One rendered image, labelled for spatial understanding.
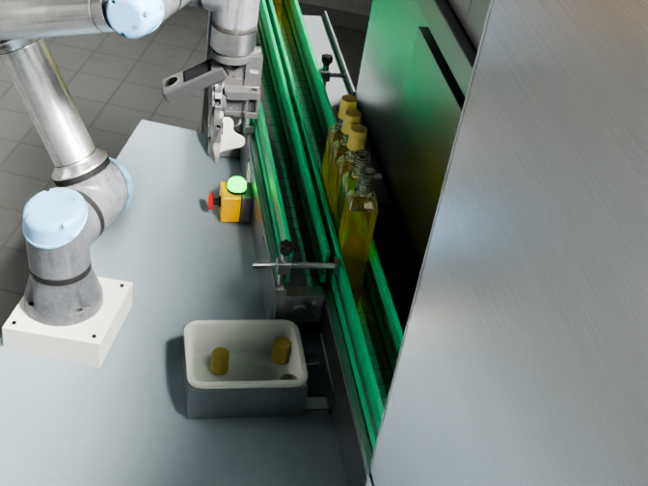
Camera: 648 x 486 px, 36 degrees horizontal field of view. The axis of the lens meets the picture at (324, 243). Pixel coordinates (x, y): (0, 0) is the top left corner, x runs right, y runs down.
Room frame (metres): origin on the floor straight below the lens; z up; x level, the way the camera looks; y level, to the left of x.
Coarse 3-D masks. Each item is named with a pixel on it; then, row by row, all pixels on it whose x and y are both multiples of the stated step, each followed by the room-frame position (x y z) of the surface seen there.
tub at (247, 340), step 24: (192, 336) 1.38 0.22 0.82; (216, 336) 1.40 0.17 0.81; (240, 336) 1.41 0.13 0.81; (264, 336) 1.43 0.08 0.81; (288, 336) 1.43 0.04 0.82; (192, 360) 1.30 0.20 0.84; (240, 360) 1.39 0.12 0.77; (264, 360) 1.40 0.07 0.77; (288, 360) 1.40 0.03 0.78; (192, 384) 1.24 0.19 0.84; (216, 384) 1.25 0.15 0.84; (240, 384) 1.26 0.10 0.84; (264, 384) 1.27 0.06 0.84; (288, 384) 1.28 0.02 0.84
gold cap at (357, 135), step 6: (354, 126) 1.68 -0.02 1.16; (360, 126) 1.69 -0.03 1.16; (354, 132) 1.67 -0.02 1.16; (360, 132) 1.67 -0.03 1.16; (366, 132) 1.68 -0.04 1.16; (348, 138) 1.68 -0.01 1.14; (354, 138) 1.66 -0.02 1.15; (360, 138) 1.66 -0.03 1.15; (348, 144) 1.67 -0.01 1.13; (354, 144) 1.66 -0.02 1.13; (360, 144) 1.67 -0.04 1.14; (354, 150) 1.66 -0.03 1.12
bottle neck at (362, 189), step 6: (366, 168) 1.58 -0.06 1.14; (372, 168) 1.58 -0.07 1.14; (360, 174) 1.56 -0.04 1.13; (366, 174) 1.56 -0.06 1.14; (372, 174) 1.56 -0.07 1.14; (360, 180) 1.56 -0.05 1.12; (366, 180) 1.55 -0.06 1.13; (372, 180) 1.56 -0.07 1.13; (360, 186) 1.56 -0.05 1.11; (366, 186) 1.55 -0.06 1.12; (372, 186) 1.56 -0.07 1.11; (360, 192) 1.56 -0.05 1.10; (366, 192) 1.55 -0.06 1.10
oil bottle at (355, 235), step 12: (348, 192) 1.58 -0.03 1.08; (372, 192) 1.57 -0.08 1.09; (348, 204) 1.55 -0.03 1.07; (360, 204) 1.54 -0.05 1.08; (372, 204) 1.55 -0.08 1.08; (348, 216) 1.54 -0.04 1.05; (360, 216) 1.54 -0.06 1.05; (372, 216) 1.54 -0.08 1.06; (348, 228) 1.54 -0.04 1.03; (360, 228) 1.54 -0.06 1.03; (372, 228) 1.55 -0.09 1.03; (348, 240) 1.54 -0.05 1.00; (360, 240) 1.54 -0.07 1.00; (348, 252) 1.54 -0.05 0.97; (360, 252) 1.54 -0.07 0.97; (348, 264) 1.54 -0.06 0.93; (360, 264) 1.54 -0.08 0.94; (348, 276) 1.54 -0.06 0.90; (360, 276) 1.54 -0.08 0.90
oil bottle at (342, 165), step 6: (342, 156) 1.68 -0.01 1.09; (336, 162) 1.69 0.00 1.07; (342, 162) 1.67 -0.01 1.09; (348, 162) 1.66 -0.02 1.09; (336, 168) 1.69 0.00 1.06; (342, 168) 1.66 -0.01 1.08; (348, 168) 1.65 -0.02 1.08; (336, 174) 1.68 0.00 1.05; (342, 174) 1.65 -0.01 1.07; (336, 180) 1.67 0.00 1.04; (336, 186) 1.66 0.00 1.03; (336, 192) 1.66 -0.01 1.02; (330, 198) 1.69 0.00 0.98; (336, 198) 1.65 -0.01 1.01; (330, 204) 1.68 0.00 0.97; (336, 204) 1.65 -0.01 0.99; (330, 210) 1.67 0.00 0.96
